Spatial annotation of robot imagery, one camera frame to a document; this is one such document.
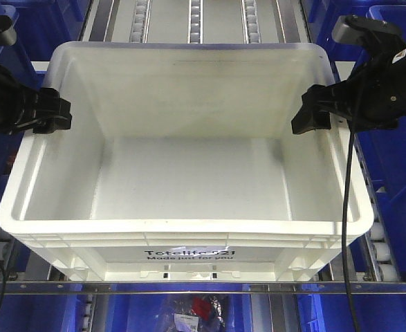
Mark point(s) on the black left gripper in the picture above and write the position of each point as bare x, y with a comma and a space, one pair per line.
17, 107

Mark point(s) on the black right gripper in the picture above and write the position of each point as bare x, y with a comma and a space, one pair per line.
374, 96

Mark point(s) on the white plastic tote bin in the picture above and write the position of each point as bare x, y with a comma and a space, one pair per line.
181, 165

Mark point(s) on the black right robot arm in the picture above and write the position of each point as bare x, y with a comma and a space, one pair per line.
373, 97

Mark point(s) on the blue bin right shelf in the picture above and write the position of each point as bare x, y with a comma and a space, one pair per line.
385, 155

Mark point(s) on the blue bin lower middle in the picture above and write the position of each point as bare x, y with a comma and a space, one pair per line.
145, 313

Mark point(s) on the plastic bag with parts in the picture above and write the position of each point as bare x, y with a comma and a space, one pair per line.
206, 312

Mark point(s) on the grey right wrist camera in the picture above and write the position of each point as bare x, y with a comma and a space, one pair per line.
349, 28

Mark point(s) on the silver front shelf rail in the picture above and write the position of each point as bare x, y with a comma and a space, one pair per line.
272, 288

